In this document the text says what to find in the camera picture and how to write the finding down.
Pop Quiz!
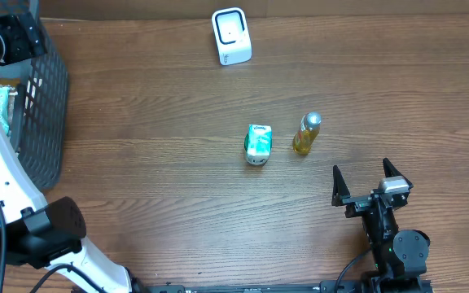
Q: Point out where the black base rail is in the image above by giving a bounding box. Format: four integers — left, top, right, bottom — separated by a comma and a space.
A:
146, 280, 433, 293

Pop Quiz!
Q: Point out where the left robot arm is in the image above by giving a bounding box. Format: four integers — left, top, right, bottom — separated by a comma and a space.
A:
0, 1, 144, 292

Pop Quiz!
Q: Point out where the white barcode scanner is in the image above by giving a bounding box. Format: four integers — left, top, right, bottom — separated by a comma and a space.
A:
211, 7, 252, 66

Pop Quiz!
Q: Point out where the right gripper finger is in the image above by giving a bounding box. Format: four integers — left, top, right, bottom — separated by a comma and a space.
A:
331, 165, 351, 207
382, 158, 414, 189

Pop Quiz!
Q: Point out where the teal tissue pack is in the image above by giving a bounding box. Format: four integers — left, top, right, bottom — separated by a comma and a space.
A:
0, 86, 11, 134
243, 125, 272, 165

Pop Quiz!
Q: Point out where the grey plastic shopping basket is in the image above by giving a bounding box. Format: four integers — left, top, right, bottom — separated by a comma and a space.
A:
0, 0, 70, 191

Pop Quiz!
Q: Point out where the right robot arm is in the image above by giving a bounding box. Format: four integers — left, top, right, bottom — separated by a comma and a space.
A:
325, 158, 433, 292

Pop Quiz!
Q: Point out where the yellow liquid bottle silver cap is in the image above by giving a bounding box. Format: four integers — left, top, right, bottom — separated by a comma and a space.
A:
292, 112, 322, 155

